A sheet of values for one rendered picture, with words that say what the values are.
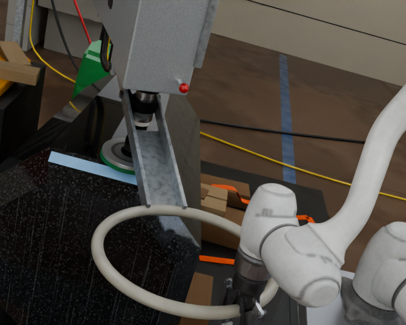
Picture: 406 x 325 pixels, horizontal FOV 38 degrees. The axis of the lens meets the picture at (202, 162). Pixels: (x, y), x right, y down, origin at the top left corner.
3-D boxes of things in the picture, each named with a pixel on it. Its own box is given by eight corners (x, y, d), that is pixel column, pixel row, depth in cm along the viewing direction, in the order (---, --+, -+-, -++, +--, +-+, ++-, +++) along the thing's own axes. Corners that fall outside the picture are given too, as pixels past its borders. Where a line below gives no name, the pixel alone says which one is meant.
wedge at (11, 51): (-5, 50, 288) (-3, 40, 285) (15, 50, 294) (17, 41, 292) (10, 66, 275) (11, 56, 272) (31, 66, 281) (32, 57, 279)
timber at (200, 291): (203, 339, 259) (209, 319, 254) (176, 333, 259) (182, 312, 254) (207, 295, 286) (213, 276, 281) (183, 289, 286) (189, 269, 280)
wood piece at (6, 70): (-11, 77, 259) (-10, 66, 257) (-6, 69, 268) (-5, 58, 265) (35, 86, 262) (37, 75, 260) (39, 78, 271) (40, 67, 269)
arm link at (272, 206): (228, 236, 131) (252, 271, 120) (246, 173, 125) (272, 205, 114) (270, 236, 135) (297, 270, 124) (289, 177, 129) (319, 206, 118)
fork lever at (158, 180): (104, 65, 212) (108, 53, 209) (155, 71, 220) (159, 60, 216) (130, 215, 167) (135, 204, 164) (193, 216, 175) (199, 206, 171)
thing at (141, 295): (77, 208, 163) (79, 198, 162) (237, 214, 182) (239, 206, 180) (109, 326, 122) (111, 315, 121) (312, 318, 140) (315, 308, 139)
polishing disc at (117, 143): (166, 174, 202) (166, 171, 201) (104, 167, 195) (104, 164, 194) (155, 144, 219) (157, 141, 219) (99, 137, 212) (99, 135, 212)
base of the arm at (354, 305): (394, 283, 179) (401, 269, 176) (410, 336, 159) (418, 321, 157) (335, 270, 178) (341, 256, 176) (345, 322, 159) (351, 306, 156)
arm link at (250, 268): (261, 236, 134) (255, 258, 137) (230, 241, 129) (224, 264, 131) (287, 258, 128) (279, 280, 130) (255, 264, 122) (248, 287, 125)
